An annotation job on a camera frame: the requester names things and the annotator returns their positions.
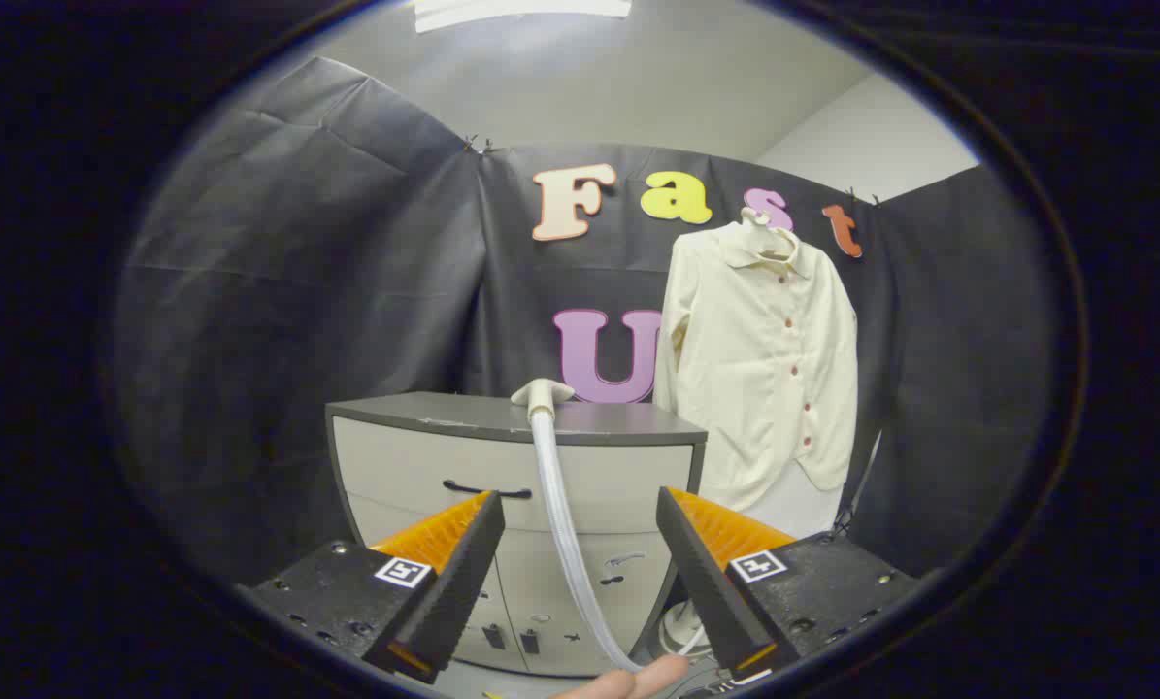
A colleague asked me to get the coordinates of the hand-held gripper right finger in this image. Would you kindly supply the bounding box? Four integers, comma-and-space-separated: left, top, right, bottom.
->
656, 487, 920, 681

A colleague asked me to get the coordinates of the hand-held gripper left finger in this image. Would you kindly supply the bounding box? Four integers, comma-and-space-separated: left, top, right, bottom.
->
240, 490, 506, 683

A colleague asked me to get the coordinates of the translucent steamer hose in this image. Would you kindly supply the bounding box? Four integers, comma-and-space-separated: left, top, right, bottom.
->
529, 408, 648, 673

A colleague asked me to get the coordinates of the white garment steamer head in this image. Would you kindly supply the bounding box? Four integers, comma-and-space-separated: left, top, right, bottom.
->
511, 379, 576, 420

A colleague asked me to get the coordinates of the cream button-up shirt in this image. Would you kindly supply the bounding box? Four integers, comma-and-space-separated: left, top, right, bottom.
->
654, 221, 859, 540

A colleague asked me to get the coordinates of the white steamer base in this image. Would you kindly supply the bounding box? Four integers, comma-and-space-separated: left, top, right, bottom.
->
659, 600, 708, 657

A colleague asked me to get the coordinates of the thin steamer stand pole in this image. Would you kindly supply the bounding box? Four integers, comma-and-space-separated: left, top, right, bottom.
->
844, 432, 881, 530

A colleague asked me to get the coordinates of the grey drawer cabinet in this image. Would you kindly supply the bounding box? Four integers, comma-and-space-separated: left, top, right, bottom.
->
327, 391, 709, 678

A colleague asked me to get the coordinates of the black backdrop cloth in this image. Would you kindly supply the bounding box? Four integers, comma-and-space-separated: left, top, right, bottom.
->
114, 56, 1056, 583

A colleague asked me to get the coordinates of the white plastic hanger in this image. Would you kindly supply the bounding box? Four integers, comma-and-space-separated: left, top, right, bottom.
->
738, 207, 796, 261

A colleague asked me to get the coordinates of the ceiling light panel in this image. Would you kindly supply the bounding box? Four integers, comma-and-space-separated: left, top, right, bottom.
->
414, 0, 633, 33

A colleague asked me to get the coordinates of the black drawer handle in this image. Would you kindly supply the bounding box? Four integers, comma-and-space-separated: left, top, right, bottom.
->
443, 479, 533, 501

